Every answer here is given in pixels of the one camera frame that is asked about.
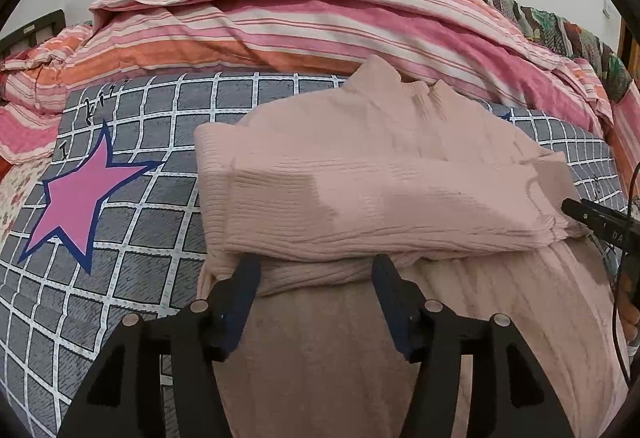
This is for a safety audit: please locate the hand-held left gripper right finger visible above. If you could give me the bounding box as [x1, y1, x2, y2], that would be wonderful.
[371, 254, 583, 438]

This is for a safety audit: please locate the pink orange striped quilt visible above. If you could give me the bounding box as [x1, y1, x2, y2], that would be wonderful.
[0, 0, 640, 199]

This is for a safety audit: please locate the pink knitted sweater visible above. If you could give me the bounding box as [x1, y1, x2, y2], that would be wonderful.
[192, 54, 632, 438]

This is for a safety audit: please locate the floral bed sheet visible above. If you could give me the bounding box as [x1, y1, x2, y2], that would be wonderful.
[0, 157, 57, 244]

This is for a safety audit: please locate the multicolour patterned blanket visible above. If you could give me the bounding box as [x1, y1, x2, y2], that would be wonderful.
[335, 0, 640, 104]

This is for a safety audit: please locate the person's right hand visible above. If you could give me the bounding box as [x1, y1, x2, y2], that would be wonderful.
[620, 300, 640, 360]

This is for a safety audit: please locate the grey checked star bed sheet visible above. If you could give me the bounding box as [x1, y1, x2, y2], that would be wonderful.
[0, 72, 626, 438]

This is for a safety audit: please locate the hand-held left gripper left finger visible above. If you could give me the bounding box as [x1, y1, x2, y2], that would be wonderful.
[56, 254, 262, 438]

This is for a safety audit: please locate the dark headboard rail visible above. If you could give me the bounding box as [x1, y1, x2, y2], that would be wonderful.
[0, 9, 67, 60]

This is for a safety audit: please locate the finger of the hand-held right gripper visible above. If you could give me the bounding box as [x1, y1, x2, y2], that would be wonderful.
[561, 198, 610, 233]

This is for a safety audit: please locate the wooden door frame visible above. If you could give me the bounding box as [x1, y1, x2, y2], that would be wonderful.
[617, 18, 634, 64]

